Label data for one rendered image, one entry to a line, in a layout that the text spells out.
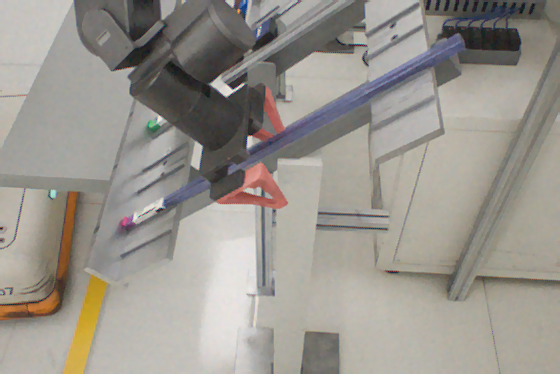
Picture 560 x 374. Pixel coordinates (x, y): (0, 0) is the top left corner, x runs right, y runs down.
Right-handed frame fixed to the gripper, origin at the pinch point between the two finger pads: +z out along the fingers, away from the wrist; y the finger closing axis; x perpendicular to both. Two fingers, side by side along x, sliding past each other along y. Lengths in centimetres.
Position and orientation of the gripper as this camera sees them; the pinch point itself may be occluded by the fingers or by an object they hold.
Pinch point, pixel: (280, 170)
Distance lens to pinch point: 70.7
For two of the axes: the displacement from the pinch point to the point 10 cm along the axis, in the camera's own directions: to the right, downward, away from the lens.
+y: 0.5, -7.8, 6.3
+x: -7.3, 4.0, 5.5
